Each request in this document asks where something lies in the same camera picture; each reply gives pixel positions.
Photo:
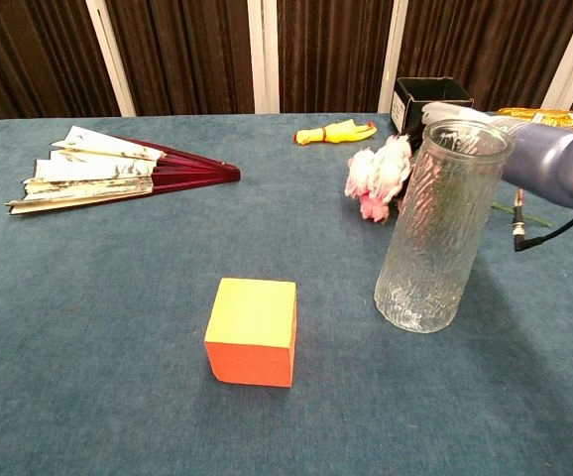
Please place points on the purple-grey right robot arm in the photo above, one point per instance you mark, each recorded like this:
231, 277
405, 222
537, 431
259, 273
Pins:
559, 163

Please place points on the blue felt table cloth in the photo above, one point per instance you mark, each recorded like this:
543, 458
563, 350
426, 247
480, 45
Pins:
118, 307

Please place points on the yellow and orange cube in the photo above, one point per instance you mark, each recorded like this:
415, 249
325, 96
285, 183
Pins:
249, 317

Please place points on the pink artificial flower bouquet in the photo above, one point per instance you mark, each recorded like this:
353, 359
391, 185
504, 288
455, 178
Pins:
378, 171

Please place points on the white frame post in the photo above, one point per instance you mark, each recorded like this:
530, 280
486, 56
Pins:
262, 49
571, 44
393, 49
113, 64

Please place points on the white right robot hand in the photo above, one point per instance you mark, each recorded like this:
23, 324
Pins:
457, 111

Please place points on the black open cardboard box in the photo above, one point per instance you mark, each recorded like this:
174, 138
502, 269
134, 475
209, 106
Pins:
405, 106

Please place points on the gold snack package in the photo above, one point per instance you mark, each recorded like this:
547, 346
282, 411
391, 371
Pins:
549, 117

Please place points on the clear textured glass vase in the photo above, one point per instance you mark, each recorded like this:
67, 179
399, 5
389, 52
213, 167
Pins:
430, 248

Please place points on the red and white folding fan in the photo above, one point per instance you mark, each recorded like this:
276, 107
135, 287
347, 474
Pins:
118, 178

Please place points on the yellow rubber chicken toy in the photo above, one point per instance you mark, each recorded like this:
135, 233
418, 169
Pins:
338, 133

